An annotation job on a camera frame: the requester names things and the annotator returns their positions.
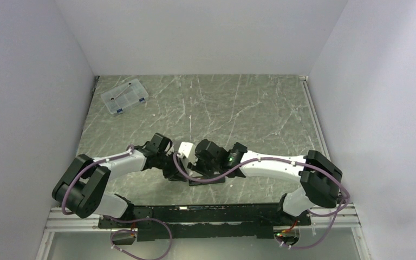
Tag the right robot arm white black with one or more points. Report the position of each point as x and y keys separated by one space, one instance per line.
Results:
x=318 y=178

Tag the aluminium side rail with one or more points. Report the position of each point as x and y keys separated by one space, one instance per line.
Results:
x=314 y=116

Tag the clear plastic organizer box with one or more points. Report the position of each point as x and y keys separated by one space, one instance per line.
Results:
x=124 y=97

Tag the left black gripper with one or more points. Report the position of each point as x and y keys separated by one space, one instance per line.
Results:
x=175 y=173

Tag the black remote control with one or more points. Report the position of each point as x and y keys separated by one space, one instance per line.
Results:
x=203 y=180

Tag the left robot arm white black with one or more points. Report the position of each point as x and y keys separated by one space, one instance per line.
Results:
x=81 y=189

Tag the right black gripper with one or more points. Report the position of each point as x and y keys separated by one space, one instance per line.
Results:
x=197 y=168

